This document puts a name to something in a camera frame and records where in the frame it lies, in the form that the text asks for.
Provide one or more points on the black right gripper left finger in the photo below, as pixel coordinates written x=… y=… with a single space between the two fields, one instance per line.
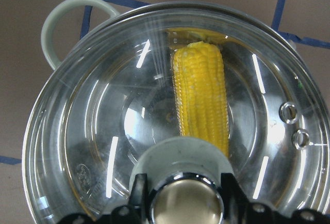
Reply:
x=138 y=208

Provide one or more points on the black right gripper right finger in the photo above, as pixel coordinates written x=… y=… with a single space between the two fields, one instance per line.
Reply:
x=237 y=207

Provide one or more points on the yellow corn cob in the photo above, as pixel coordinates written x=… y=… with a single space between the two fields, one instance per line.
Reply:
x=199 y=84

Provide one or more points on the glass pot lid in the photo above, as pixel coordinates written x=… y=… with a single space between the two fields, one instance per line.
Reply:
x=103 y=105

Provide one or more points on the pale green steel pot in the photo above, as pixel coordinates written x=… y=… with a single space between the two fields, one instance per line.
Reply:
x=51 y=33

